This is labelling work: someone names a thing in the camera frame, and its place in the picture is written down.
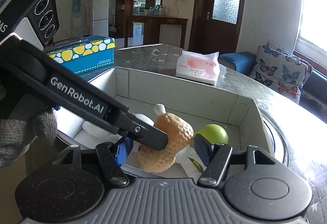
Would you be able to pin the grey gloved left hand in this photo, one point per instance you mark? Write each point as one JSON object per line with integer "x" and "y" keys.
{"x": 25, "y": 137}

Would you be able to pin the black induction cooktop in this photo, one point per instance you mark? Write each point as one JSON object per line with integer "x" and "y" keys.
{"x": 276, "y": 139}

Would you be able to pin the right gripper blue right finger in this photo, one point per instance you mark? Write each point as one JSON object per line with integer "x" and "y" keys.
{"x": 204, "y": 149}

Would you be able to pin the dark wooden cabinet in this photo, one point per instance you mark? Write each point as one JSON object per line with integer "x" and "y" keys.
{"x": 138, "y": 22}

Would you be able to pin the pink tissue pack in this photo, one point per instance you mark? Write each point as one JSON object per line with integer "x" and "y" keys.
{"x": 198, "y": 67}

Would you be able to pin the dark wooden door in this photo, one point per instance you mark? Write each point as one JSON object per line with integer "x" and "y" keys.
{"x": 215, "y": 26}

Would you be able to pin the black white cardboard box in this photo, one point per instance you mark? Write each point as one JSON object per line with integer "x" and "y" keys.
{"x": 166, "y": 111}

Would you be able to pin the white refrigerator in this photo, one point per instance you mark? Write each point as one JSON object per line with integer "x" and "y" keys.
{"x": 99, "y": 17}

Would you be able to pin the green round toy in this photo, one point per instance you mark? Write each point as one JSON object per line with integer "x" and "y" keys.
{"x": 214, "y": 133}

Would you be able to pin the butterfly print pillow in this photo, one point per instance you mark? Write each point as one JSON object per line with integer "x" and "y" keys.
{"x": 281, "y": 71}

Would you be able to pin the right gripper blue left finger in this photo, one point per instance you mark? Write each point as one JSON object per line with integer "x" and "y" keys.
{"x": 122, "y": 149}

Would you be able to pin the blue yellow tissue box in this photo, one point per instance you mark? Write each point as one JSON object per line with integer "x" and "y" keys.
{"x": 91, "y": 53}

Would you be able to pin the blue sofa bench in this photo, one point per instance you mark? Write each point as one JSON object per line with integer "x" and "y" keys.
{"x": 313, "y": 95}

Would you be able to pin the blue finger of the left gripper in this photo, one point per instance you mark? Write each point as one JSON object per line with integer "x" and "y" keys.
{"x": 150, "y": 134}

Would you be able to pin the window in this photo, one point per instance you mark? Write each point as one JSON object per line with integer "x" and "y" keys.
{"x": 312, "y": 30}

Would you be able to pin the white plush bunny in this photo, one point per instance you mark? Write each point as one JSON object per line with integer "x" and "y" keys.
{"x": 101, "y": 133}

